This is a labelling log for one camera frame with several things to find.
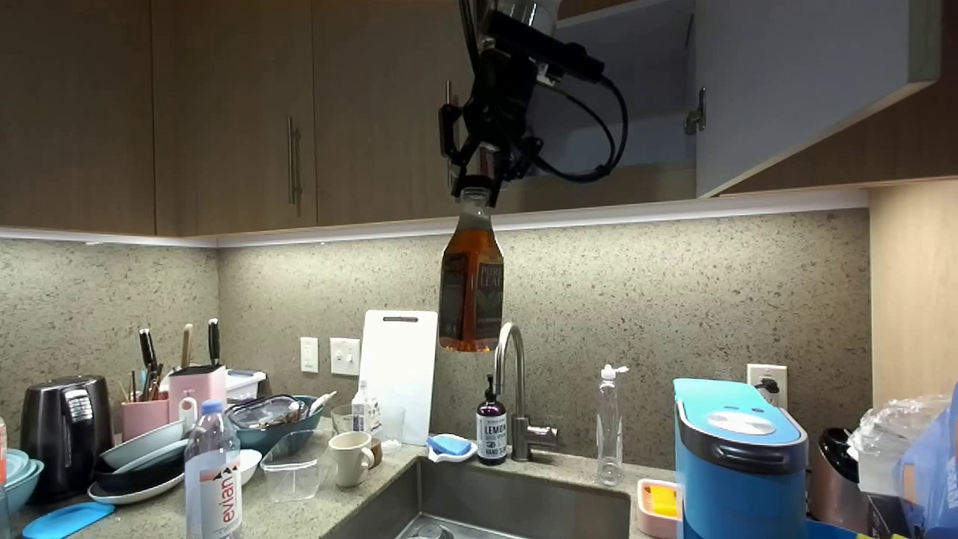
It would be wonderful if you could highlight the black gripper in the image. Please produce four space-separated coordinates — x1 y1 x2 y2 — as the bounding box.
450 43 550 209

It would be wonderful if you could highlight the pink knife block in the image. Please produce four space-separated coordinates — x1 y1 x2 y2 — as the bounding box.
164 362 231 428

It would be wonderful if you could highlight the grey bowl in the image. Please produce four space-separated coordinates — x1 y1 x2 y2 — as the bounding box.
95 420 191 473

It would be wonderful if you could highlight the flat yellow sponge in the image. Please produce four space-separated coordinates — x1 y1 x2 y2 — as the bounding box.
646 482 685 521

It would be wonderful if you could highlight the pink utensil cup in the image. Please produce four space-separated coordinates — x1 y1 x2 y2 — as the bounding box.
116 393 176 443

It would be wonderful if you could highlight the brown bottle with white cap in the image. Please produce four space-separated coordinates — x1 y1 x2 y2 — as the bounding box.
435 146 508 356

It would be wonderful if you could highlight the white outlet with plug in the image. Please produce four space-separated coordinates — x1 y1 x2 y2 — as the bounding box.
745 359 790 410

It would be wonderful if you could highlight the wood wall cabinet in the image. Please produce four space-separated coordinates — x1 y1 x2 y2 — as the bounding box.
721 53 958 199

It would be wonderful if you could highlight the black food container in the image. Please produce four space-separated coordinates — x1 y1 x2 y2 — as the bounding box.
231 396 312 435

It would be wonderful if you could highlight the steel gooseneck faucet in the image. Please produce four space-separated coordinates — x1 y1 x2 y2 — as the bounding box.
489 318 564 465

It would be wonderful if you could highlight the clear food container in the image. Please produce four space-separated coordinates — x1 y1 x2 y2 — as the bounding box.
258 453 329 506

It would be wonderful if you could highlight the clear spray bottle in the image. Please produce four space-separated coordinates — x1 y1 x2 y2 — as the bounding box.
593 362 632 492

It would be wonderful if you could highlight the white cutting board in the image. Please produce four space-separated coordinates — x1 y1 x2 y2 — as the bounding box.
357 307 441 450

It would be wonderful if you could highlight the wood cabinet door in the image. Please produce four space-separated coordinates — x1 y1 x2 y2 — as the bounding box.
312 0 486 229
0 0 158 239
150 0 318 239

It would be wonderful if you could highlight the cream ceramic mug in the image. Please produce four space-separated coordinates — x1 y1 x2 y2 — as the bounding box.
326 428 387 492

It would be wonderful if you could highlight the dark cabinet door hinge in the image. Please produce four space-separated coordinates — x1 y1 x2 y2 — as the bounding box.
683 86 712 137

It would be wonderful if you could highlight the dark soap pump bottle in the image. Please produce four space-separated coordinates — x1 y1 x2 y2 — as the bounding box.
472 372 513 471

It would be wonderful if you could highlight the teal bowl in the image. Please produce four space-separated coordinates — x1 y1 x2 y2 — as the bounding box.
0 447 47 516

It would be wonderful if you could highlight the grey open cabinet door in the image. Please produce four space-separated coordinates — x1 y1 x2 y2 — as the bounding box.
692 0 945 202

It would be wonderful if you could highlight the white duplex wall outlet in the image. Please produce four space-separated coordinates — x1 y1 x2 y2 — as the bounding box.
296 332 323 377

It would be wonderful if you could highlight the clear plastic bag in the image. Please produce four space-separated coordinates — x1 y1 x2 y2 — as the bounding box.
843 393 958 503

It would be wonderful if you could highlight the stainless steel sink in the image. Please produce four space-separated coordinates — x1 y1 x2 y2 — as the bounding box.
320 455 643 539

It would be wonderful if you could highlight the metal cabinet door handle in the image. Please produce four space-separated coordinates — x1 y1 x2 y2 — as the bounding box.
288 118 305 220

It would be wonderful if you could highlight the blue printed bag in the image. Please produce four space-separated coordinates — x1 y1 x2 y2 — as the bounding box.
894 387 958 539

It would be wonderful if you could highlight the black plate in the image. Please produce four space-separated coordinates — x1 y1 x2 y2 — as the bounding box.
93 443 191 497

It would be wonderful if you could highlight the black-handled knife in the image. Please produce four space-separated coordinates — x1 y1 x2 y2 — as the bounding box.
134 323 164 399
204 314 225 369

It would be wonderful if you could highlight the pink sponge tray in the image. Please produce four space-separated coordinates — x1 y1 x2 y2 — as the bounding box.
632 477 685 539

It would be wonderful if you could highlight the white plastic box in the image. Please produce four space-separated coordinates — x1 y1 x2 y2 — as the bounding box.
225 366 273 404

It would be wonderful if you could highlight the white sponge dish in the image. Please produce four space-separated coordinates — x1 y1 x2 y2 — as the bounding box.
424 437 483 467

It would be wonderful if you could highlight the blue coffee maker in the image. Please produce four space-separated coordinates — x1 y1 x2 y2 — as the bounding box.
671 375 810 539

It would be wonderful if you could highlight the white light switch plate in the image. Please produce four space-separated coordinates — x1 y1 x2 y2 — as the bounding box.
326 335 364 380

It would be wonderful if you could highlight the under-cabinet light strip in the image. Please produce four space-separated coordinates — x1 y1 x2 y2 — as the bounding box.
0 185 875 253

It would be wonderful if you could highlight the small clear white-capped bottle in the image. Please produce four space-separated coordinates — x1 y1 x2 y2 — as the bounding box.
348 377 387 443

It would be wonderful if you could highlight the teal dish bin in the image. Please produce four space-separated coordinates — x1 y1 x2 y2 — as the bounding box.
225 393 336 458

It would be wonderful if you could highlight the blue plastic lid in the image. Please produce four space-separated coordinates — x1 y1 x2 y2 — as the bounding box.
19 497 119 539

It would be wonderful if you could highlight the brown-handled knife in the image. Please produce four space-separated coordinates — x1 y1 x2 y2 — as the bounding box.
176 321 197 375

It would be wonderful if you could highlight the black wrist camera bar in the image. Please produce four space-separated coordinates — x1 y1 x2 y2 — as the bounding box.
483 9 610 85

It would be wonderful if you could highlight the water bottle with blue cap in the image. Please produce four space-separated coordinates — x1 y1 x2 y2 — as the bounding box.
182 399 246 539

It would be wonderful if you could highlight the black toaster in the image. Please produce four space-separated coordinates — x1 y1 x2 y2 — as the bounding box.
19 372 116 503

